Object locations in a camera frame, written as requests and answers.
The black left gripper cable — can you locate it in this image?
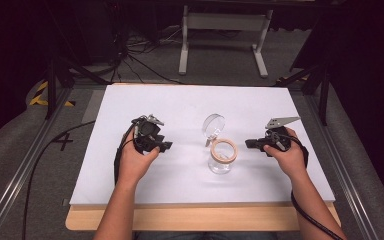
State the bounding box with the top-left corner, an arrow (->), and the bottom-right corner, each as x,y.
21,120 -> 96,240

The white table cover sheet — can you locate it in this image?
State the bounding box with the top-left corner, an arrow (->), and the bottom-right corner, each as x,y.
69,84 -> 336,206

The aluminium floor rail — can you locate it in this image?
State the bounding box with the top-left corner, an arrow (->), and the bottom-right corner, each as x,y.
302,93 -> 381,240
0,87 -> 75,240

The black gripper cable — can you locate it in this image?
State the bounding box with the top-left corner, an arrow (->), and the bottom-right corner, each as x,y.
289,189 -> 345,240
21,120 -> 96,240

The white metal table frame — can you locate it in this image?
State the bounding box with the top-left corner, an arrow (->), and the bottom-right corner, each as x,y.
178,4 -> 275,79

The person's right hand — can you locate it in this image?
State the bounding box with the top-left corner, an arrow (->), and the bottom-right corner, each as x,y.
263,127 -> 310,183

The black tripod stand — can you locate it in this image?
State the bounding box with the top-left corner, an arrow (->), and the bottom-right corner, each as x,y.
44,54 -> 112,121
275,61 -> 332,127

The clear glass jar with hinged lid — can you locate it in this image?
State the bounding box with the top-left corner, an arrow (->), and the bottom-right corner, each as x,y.
202,113 -> 240,175

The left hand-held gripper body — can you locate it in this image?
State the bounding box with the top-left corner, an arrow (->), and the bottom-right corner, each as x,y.
130,113 -> 168,155

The bundle of black floor cables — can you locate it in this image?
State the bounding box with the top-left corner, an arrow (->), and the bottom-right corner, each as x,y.
106,19 -> 185,86

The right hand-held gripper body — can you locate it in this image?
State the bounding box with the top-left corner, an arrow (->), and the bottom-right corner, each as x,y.
262,115 -> 302,154

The yellow and black floor tape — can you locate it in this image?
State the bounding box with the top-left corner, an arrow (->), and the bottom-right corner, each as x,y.
28,80 -> 77,108

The person's left hand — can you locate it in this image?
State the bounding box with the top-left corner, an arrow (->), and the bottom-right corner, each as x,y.
117,127 -> 161,188

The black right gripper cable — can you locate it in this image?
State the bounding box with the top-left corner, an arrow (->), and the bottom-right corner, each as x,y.
289,189 -> 345,240

